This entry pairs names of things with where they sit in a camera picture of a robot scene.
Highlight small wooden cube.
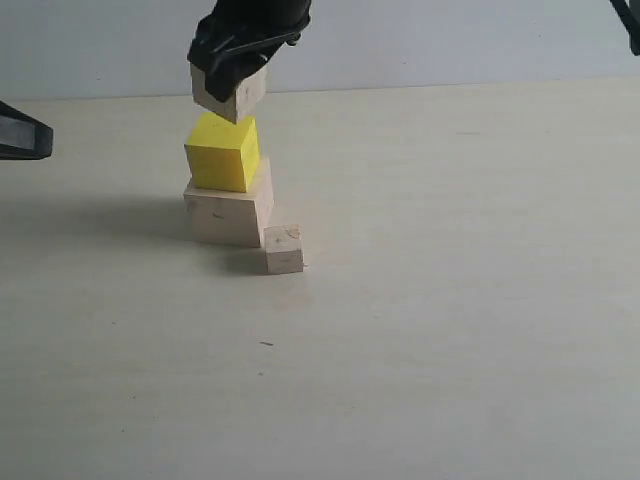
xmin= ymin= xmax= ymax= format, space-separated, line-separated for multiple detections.
xmin=264 ymin=224 xmax=304 ymax=275

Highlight medium wooden cube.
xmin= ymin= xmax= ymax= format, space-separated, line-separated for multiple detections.
xmin=190 ymin=65 xmax=267 ymax=124

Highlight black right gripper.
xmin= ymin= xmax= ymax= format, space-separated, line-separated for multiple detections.
xmin=187 ymin=0 xmax=311 ymax=102

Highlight large wooden cube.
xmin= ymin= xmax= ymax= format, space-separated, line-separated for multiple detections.
xmin=183 ymin=156 xmax=274 ymax=248

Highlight yellow cube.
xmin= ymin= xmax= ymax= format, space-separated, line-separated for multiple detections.
xmin=184 ymin=113 xmax=260 ymax=193

